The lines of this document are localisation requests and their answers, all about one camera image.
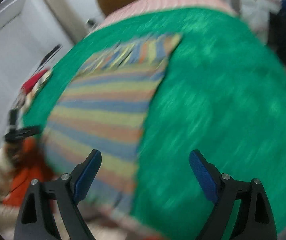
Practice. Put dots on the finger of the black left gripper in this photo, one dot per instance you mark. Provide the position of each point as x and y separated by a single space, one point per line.
15 135

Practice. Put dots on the striped knit sweater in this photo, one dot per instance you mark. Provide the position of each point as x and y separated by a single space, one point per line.
104 107

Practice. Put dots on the green bed blanket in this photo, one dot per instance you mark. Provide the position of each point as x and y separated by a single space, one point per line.
224 94

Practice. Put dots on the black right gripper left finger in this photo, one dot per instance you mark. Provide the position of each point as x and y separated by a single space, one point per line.
36 220

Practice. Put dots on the red folded garment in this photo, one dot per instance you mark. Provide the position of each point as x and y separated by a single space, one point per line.
30 83

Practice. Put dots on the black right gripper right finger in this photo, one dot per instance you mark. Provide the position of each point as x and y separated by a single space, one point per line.
254 220

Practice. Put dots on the orange trousers of person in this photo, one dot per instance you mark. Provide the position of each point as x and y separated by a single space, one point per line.
32 167

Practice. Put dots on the beige curtain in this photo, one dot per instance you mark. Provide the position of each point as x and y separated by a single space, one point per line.
68 19

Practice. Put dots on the pink striped bed sheet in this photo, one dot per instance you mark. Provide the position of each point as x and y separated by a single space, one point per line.
141 7

